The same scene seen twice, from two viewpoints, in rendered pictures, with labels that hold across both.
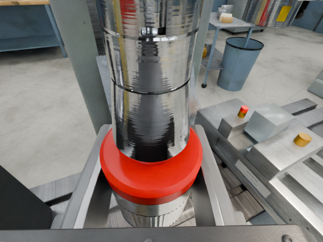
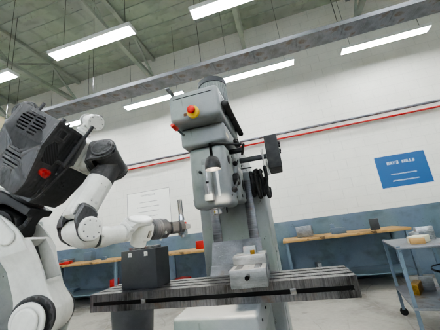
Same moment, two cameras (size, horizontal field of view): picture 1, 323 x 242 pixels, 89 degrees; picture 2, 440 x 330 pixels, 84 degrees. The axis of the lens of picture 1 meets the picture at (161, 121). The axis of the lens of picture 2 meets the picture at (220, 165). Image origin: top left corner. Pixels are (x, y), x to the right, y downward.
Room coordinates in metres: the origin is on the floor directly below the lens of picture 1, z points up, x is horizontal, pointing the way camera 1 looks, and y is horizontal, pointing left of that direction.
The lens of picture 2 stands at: (-0.77, -0.94, 1.20)
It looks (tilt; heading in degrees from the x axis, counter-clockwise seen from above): 15 degrees up; 39
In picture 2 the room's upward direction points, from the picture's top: 7 degrees counter-clockwise
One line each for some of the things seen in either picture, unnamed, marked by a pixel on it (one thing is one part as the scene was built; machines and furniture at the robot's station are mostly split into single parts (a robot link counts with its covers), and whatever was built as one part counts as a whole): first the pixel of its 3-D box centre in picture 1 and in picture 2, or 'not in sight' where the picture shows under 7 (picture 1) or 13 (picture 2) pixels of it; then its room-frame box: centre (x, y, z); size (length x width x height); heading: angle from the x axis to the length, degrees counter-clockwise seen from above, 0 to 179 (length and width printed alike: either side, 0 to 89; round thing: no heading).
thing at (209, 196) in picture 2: not in sight; (207, 179); (0.10, -0.15, 1.44); 0.04 x 0.04 x 0.21; 25
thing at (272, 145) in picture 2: not in sight; (274, 154); (0.62, -0.28, 1.62); 0.20 x 0.09 x 0.21; 25
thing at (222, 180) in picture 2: not in sight; (213, 178); (0.21, -0.10, 1.47); 0.21 x 0.19 x 0.32; 115
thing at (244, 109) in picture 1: (242, 111); not in sight; (0.29, -0.18, 1.09); 0.02 x 0.02 x 0.03
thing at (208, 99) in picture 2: not in sight; (207, 122); (0.22, -0.10, 1.81); 0.47 x 0.26 x 0.16; 25
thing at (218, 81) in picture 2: not in sight; (214, 103); (0.43, 0.00, 2.05); 0.20 x 0.20 x 0.32
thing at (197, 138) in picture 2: not in sight; (211, 144); (0.24, -0.09, 1.68); 0.34 x 0.24 x 0.10; 25
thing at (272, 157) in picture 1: (286, 149); (249, 258); (0.21, -0.26, 1.06); 0.15 x 0.06 x 0.04; 118
